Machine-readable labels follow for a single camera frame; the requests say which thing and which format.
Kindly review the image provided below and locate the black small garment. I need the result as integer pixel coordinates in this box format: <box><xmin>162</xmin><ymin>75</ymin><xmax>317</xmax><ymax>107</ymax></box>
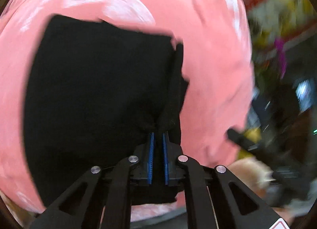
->
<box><xmin>23</xmin><ymin>15</ymin><xmax>188</xmax><ymax>206</ymax></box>

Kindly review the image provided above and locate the cream fluffy sleeve right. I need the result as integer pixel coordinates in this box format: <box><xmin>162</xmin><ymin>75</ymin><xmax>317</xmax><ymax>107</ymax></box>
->
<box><xmin>228</xmin><ymin>157</ymin><xmax>273</xmax><ymax>198</ymax></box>

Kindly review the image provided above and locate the potted plant with purple flowers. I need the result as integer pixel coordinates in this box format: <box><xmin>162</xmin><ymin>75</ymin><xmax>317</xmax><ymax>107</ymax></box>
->
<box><xmin>248</xmin><ymin>19</ymin><xmax>291</xmax><ymax>92</ymax></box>

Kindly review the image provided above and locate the pink butterfly bed blanket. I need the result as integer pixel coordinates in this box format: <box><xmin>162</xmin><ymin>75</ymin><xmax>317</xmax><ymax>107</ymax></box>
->
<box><xmin>1</xmin><ymin>0</ymin><xmax>253</xmax><ymax>213</ymax></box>

